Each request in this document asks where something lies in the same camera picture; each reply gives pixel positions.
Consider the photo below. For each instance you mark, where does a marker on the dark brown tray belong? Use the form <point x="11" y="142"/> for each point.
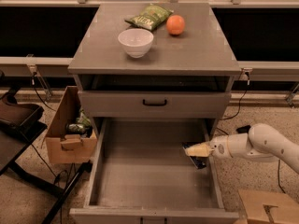
<point x="16" y="117"/>

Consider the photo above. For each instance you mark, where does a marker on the closed grey drawer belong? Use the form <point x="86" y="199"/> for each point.
<point x="128" y="104"/>

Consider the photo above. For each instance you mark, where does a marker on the open cardboard box left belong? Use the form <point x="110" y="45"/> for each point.
<point x="63" y="141"/>

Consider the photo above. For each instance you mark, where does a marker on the green can in box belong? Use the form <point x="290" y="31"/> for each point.
<point x="75" y="128"/>

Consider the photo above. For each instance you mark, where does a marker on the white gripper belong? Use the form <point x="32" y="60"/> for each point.
<point x="219" y="147"/>

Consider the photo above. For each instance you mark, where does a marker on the black power adapter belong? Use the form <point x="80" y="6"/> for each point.
<point x="243" y="129"/>

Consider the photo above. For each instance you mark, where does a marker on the orange fruit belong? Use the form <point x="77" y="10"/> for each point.
<point x="175" y="25"/>

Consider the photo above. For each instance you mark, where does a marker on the green packet in box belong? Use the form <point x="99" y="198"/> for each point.
<point x="83" y="119"/>

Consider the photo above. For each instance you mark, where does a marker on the green chip bag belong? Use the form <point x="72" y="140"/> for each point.
<point x="150" y="17"/>

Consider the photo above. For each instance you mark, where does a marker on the dark blue snack bar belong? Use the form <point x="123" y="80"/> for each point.
<point x="199" y="163"/>

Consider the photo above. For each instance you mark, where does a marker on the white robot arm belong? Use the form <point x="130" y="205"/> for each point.
<point x="261" y="143"/>

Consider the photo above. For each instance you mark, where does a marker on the open grey drawer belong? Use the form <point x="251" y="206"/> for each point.
<point x="141" y="175"/>

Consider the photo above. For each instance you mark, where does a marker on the black table left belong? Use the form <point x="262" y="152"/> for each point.
<point x="21" y="202"/>

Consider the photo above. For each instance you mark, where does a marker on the cardboard box bottom right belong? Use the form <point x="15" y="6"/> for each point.
<point x="265" y="207"/>

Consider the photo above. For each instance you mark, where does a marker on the grey drawer cabinet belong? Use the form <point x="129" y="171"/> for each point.
<point x="199" y="60"/>

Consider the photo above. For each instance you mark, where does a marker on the white ceramic bowl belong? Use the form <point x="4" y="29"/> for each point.
<point x="136" y="42"/>

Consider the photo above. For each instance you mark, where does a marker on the black drawer handle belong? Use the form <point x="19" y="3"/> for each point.
<point x="150" y="103"/>

